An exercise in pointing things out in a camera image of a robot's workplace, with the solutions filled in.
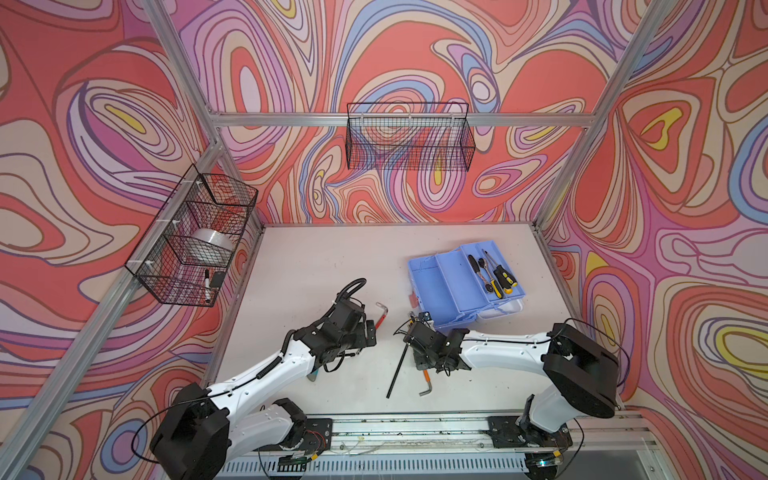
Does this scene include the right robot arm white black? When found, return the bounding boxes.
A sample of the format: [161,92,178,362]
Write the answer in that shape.
[399,320,619,437]

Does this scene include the white pink tool box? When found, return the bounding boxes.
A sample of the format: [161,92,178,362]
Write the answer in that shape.
[407,240,525,330]

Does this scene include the black wire basket back wall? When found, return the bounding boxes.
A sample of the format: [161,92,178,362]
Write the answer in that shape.
[345,100,476,172]

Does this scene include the black hex key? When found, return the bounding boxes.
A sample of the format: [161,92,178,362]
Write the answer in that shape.
[385,343,411,399]

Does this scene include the large screwdriver black yellow handle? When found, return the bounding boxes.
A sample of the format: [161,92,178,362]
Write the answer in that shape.
[483,250,517,295]

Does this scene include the orange sleeved hex key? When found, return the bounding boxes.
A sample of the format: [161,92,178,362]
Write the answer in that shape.
[419,370,433,397]

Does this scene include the black wire basket wall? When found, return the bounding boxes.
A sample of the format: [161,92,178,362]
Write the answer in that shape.
[345,100,476,172]
[125,166,258,308]

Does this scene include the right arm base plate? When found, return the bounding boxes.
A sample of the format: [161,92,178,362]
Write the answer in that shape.
[485,415,573,450]

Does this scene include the yellow black utility knife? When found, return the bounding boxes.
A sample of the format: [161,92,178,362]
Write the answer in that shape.
[410,312,432,328]

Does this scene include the red sleeved hex key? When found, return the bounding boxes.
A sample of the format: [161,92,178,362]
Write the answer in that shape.
[375,302,389,330]

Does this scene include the silver tape roll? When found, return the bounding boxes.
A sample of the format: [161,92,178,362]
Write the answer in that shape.
[192,228,235,251]

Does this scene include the black wire basket left wall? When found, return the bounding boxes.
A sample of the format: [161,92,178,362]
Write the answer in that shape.
[125,166,258,308]

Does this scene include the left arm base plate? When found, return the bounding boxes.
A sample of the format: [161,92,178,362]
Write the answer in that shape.
[296,417,333,454]

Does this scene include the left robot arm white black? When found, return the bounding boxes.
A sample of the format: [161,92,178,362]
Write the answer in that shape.
[149,278,376,479]

